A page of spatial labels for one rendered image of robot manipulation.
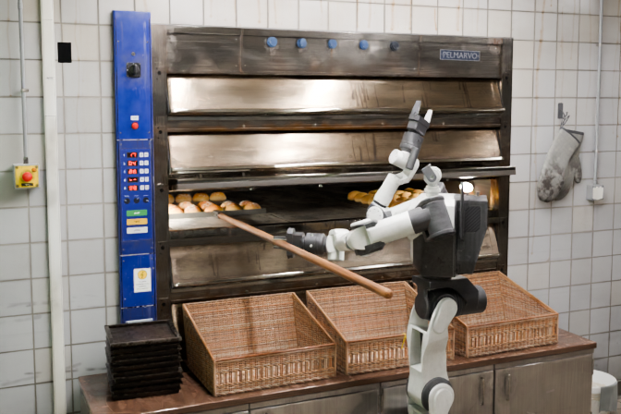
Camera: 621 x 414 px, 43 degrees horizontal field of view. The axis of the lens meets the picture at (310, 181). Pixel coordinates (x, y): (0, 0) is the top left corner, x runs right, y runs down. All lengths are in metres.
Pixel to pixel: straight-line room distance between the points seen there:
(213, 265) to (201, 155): 0.51
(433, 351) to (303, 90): 1.39
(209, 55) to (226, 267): 0.98
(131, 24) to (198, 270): 1.13
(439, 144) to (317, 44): 0.84
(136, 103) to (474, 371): 1.94
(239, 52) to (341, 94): 0.55
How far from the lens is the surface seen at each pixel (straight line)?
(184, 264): 3.64
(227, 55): 3.65
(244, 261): 3.72
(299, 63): 3.76
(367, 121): 3.90
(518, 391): 3.97
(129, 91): 3.48
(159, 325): 3.50
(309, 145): 3.78
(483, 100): 4.25
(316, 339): 3.61
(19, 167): 3.40
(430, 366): 3.18
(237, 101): 3.63
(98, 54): 3.50
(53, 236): 3.50
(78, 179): 3.50
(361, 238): 2.91
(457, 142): 4.18
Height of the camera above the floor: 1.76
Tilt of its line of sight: 6 degrees down
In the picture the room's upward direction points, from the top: straight up
